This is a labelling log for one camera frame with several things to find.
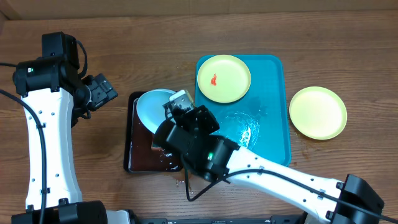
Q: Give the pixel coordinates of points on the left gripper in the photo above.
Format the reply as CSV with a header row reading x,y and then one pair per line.
x,y
102,90

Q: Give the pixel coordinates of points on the yellow-green plate top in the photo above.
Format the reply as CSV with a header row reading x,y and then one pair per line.
x,y
224,78

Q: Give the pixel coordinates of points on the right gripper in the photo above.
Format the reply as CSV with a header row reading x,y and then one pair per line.
x,y
170,137

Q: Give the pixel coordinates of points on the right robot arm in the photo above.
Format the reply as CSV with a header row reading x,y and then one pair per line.
x,y
189,132

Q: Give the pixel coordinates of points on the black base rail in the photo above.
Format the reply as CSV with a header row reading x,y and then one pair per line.
x,y
275,219

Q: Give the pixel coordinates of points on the yellow-green plate bottom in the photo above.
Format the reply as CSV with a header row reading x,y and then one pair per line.
x,y
318,113

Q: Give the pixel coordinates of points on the yellow-green plate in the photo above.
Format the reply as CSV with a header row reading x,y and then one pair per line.
x,y
224,78
318,113

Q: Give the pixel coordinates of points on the black rectangular water tray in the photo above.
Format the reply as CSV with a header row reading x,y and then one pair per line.
x,y
138,155

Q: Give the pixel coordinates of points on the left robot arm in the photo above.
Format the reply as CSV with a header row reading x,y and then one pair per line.
x,y
55,92

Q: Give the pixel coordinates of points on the teal plastic serving tray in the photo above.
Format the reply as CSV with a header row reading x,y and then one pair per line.
x,y
259,120

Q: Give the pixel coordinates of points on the light blue plate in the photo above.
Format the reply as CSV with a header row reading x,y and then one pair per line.
x,y
150,108

